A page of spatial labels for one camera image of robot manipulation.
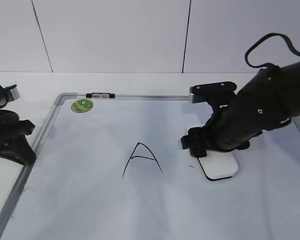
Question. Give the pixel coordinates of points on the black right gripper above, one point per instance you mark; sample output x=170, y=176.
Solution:
x=222, y=132

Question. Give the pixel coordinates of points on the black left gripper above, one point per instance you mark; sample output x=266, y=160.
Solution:
x=13, y=143

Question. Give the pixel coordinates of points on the white rectangular board eraser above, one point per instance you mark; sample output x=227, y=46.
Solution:
x=217, y=165

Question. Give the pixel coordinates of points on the white board with aluminium frame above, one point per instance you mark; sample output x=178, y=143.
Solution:
x=118, y=172

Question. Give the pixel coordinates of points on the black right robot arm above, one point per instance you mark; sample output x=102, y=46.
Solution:
x=269, y=101

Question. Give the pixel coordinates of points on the black and silver hanger clip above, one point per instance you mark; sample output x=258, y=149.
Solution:
x=105, y=95

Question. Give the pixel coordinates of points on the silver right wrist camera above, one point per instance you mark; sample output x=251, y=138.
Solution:
x=219, y=92

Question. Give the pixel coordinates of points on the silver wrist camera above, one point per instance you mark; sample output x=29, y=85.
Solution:
x=219, y=92
x=12, y=93

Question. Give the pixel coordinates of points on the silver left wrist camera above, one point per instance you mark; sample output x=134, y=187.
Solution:
x=12, y=93

